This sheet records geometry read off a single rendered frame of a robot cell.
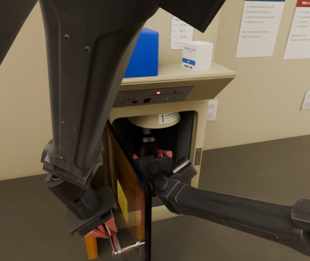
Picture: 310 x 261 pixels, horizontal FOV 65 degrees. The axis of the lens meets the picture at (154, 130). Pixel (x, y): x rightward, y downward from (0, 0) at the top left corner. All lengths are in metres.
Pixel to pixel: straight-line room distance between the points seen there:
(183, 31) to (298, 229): 0.49
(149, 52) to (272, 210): 0.37
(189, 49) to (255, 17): 0.73
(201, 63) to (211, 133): 0.82
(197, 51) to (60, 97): 0.44
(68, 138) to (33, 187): 0.94
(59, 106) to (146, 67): 0.34
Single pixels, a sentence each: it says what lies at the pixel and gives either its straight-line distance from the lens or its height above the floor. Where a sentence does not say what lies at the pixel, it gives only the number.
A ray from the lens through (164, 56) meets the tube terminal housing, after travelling 0.66.
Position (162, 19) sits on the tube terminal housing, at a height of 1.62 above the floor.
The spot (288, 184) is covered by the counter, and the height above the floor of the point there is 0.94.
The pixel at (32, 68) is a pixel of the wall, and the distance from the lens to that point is 1.09.
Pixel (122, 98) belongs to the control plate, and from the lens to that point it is 0.59.
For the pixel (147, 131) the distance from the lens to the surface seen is 0.82.
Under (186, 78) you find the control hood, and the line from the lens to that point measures 0.57.
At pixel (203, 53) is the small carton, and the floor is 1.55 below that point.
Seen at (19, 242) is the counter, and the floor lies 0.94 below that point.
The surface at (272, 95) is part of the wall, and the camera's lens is 1.50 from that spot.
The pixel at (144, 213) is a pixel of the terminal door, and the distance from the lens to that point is 0.44.
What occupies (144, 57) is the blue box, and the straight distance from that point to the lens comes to 0.53.
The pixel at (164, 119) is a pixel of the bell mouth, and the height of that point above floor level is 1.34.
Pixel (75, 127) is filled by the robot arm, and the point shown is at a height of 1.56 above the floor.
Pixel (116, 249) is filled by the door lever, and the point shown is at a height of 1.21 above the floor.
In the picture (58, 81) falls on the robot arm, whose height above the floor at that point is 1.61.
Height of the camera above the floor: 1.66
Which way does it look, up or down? 28 degrees down
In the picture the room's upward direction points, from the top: 1 degrees clockwise
